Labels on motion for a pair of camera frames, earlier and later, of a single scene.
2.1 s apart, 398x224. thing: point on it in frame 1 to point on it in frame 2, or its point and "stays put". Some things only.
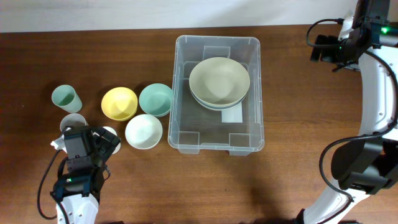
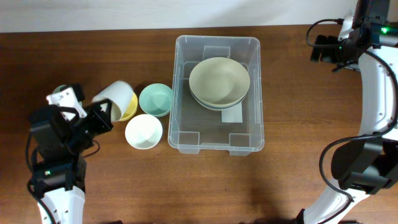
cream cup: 111,130 to 123,98
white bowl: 143,131 stays put
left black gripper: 107,147 to 99,117
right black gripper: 326,55 stays put
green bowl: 155,99 stays put
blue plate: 222,106 stays put
